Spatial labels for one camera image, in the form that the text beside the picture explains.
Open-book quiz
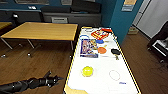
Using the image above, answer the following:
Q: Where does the small black round object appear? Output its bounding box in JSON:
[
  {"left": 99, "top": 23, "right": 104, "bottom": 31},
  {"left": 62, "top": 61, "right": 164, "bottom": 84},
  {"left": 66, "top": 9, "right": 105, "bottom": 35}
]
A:
[{"left": 11, "top": 12, "right": 20, "bottom": 22}]

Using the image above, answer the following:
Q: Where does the white wall power strip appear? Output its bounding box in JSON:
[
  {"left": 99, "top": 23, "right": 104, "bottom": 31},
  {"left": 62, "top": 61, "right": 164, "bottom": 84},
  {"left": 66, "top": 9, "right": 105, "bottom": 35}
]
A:
[{"left": 28, "top": 5, "right": 38, "bottom": 10}]

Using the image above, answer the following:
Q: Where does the dark grey sofa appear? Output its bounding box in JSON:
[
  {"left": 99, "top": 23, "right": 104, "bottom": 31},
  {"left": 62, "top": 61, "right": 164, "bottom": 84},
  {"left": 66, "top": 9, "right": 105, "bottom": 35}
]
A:
[
  {"left": 0, "top": 9, "right": 44, "bottom": 24},
  {"left": 41, "top": 0, "right": 103, "bottom": 28}
]

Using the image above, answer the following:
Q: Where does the yellow wooden table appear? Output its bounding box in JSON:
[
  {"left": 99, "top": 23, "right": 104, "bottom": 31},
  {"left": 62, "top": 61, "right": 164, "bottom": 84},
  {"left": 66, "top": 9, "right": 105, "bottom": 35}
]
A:
[
  {"left": 0, "top": 21, "right": 79, "bottom": 52},
  {"left": 0, "top": 21, "right": 13, "bottom": 31}
]

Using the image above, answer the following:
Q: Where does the interior glass window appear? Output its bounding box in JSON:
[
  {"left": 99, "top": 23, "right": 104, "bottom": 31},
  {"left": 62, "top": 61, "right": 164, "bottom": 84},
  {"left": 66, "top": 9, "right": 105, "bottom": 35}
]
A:
[
  {"left": 60, "top": 0, "right": 73, "bottom": 5},
  {"left": 13, "top": 0, "right": 51, "bottom": 5}
]

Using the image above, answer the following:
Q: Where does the yellow framed pillar notice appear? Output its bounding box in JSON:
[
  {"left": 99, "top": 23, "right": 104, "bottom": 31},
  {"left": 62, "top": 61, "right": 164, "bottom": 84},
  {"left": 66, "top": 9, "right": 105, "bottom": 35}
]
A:
[{"left": 121, "top": 0, "right": 138, "bottom": 12}]

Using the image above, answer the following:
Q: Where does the black oblong item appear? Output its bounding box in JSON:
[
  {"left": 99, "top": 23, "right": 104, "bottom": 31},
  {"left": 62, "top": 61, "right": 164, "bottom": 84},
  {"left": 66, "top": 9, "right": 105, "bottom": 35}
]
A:
[{"left": 110, "top": 48, "right": 121, "bottom": 57}]

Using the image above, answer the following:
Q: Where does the yellow air hockey table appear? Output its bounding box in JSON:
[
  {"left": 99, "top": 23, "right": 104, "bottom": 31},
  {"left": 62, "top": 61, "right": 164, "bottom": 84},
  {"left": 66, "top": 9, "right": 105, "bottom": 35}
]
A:
[{"left": 63, "top": 26, "right": 143, "bottom": 94}]

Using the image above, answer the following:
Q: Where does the small orange bowl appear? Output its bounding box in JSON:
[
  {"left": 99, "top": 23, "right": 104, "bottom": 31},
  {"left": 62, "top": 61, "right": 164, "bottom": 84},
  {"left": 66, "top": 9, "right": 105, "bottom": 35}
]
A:
[{"left": 97, "top": 47, "right": 108, "bottom": 55}]

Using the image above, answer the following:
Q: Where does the cardboard box stack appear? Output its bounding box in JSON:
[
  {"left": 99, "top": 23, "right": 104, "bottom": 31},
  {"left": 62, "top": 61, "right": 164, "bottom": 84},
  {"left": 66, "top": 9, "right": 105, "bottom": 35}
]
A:
[{"left": 127, "top": 26, "right": 139, "bottom": 36}]

